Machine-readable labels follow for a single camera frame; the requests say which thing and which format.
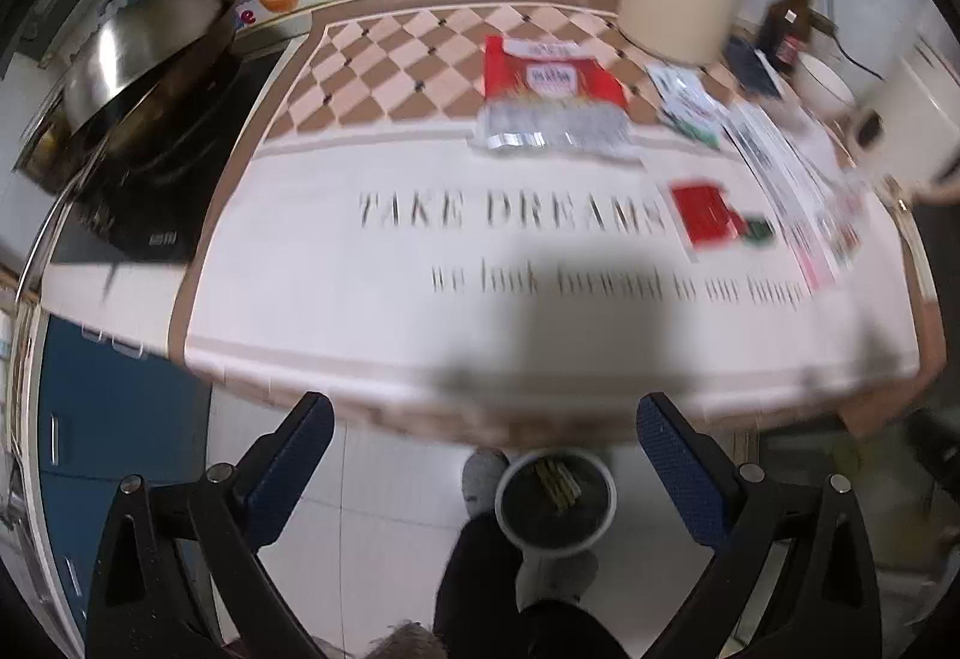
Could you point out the dark sauce bottle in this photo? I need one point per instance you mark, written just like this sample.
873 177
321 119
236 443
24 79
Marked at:
784 33

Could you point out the red clear snack bag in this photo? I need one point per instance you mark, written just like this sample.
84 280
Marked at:
552 98

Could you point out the left grey slipper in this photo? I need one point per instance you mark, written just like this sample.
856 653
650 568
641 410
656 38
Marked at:
481 477

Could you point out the person black trousers legs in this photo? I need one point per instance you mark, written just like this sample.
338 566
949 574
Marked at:
476 612

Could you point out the green white sachet packet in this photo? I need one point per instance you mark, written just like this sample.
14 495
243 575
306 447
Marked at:
686 104

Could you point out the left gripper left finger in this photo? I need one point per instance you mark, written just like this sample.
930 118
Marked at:
142 603

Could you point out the checkered table cloth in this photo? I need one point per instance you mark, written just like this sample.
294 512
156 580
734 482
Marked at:
359 245

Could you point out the black induction cooktop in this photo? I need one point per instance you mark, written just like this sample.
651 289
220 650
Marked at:
153 212

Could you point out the white round trash bin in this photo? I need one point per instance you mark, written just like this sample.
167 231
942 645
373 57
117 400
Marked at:
557 502

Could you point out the small red green wrapper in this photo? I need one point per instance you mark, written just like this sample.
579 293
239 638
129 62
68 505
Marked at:
707 221

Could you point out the blue cabinet doors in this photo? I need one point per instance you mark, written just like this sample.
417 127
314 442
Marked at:
107 410

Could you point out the steel wok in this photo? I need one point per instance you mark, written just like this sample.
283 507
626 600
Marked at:
124 80

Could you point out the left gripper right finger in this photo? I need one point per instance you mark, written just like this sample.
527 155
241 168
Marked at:
825 601

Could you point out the right grey slipper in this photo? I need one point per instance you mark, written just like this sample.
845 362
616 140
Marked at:
566 578

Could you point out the white pink electric kettle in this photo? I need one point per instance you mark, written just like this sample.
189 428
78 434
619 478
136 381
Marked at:
904 140

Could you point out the white ceramic bowl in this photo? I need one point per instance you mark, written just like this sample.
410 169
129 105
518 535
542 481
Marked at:
821 90

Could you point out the long white toothpaste box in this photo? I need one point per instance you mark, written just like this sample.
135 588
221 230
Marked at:
819 219

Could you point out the grey slipper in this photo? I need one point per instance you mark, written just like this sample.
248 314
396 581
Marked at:
566 578
481 477

